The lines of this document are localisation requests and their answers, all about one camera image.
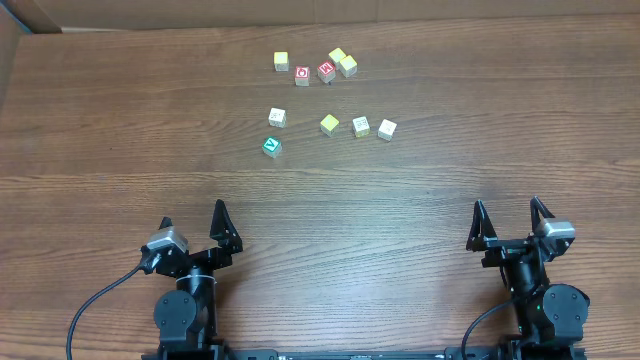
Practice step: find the white block blue letter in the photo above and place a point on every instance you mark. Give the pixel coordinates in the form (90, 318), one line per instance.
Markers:
(386, 129)

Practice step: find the red block letter O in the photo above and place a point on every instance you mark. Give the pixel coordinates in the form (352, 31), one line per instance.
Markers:
(302, 76)

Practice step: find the cardboard box wall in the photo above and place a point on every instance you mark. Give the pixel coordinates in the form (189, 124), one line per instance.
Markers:
(49, 16)

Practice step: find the yellow block back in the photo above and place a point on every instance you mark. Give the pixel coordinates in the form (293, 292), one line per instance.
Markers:
(335, 56)

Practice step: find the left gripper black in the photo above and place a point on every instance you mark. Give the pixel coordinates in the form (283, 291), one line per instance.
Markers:
(201, 257)

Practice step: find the white block yellow sides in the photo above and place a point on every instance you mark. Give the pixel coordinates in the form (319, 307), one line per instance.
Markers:
(361, 126)

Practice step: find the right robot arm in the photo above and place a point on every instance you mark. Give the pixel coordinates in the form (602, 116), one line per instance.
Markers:
(550, 317)

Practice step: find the red block letter E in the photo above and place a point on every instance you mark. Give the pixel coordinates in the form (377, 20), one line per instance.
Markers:
(326, 72)

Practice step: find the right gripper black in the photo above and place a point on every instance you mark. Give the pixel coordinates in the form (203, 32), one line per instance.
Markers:
(512, 251)

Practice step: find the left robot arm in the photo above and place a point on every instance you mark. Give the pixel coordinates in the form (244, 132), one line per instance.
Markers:
(186, 316)

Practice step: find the white picture block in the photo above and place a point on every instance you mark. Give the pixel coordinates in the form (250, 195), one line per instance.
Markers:
(277, 117)

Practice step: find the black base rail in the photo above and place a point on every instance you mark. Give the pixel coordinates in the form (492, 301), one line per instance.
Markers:
(449, 353)

